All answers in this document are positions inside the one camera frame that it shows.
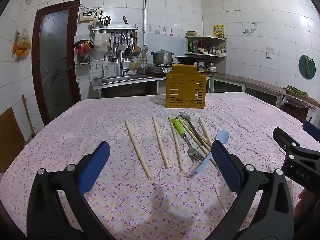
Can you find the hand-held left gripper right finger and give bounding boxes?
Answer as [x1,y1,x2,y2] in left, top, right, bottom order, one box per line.
[211,139,296,240]

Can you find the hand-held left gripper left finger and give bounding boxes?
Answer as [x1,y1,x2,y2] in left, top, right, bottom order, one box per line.
[26,141,112,240]

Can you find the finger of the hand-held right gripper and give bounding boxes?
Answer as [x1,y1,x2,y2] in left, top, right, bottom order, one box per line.
[302,120,320,142]
[273,127,320,161]

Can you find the light blue plastic spoon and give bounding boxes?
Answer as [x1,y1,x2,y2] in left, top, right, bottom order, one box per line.
[186,131,230,179]

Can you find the wooden chopstick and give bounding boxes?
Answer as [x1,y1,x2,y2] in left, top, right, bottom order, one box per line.
[152,116,169,170]
[178,116,209,155]
[199,117,212,146]
[185,120,213,153]
[168,117,183,171]
[124,120,152,179]
[180,119,217,167]

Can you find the green-handled metal fork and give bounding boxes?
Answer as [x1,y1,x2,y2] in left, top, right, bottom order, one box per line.
[171,117,206,162]

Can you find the metal spoon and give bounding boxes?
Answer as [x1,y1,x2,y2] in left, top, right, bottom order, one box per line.
[179,112,209,150]

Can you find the yellow slotted utensil holder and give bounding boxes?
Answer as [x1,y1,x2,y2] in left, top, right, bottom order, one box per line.
[166,64,207,109]

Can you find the person's right hand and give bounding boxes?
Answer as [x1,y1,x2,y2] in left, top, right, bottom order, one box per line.
[294,187,320,218]

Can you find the trash bin with bag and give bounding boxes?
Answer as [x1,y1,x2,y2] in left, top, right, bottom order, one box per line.
[281,93,317,123]

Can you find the pink floral tablecloth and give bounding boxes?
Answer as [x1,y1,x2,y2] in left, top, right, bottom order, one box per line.
[0,92,320,240]

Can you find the green round cutting board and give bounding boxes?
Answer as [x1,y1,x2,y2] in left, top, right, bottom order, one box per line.
[298,54,316,80]

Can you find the kitchen counter cabinet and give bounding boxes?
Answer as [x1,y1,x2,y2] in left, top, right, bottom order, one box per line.
[207,72,286,108]

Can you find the wooden stick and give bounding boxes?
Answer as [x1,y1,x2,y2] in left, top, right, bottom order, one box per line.
[21,94,36,138]

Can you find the steel sink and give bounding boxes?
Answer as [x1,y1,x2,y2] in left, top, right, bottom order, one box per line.
[91,74,157,90]

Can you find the wooden board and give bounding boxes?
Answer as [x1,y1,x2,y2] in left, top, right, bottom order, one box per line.
[0,107,26,173]

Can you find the white soap bottle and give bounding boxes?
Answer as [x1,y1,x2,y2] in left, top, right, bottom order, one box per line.
[103,57,111,79]

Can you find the stacked bowls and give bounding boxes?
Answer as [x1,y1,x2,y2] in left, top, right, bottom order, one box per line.
[197,61,217,74]

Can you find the metal faucet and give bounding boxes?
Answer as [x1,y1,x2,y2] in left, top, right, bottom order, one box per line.
[119,50,126,77]

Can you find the brown door with glass panel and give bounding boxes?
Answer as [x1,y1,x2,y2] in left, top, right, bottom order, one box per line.
[32,0,82,127]

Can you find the metal corner shelf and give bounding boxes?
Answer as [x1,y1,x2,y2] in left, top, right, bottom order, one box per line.
[185,35,227,59]

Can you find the black wok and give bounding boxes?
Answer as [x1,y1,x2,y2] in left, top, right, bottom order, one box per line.
[175,56,198,64]

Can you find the gas stove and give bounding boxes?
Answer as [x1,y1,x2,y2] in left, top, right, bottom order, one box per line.
[151,63,203,76]

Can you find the yellow and black cloth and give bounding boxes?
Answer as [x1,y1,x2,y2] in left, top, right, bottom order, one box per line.
[74,39,96,52]

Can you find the white hanging towel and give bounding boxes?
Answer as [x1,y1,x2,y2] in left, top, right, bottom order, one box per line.
[94,33,111,52]

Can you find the hanging kitchen ladles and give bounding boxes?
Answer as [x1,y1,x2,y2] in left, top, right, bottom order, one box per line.
[105,29,142,63]

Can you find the steel cooking pot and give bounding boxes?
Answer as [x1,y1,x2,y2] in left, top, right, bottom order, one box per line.
[150,49,174,65]

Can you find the plastic bag of oranges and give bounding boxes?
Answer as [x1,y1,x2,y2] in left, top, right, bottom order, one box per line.
[12,29,32,62]

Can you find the utensil cup on rack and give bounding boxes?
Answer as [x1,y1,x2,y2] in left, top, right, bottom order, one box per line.
[98,15,111,28]

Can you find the wire wall basket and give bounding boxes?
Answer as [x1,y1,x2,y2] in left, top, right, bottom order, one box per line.
[77,50,91,66]

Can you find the yellow wall poster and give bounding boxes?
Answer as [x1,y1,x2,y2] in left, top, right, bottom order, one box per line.
[213,24,225,39]

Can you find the metal wall rack shelf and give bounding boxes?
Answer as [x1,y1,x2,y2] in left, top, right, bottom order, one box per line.
[92,24,139,34]

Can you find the beige wall control box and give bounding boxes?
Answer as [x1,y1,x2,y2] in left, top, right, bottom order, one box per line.
[79,12,97,25]

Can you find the grey wall pipe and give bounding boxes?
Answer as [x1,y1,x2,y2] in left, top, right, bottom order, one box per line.
[142,0,148,57]

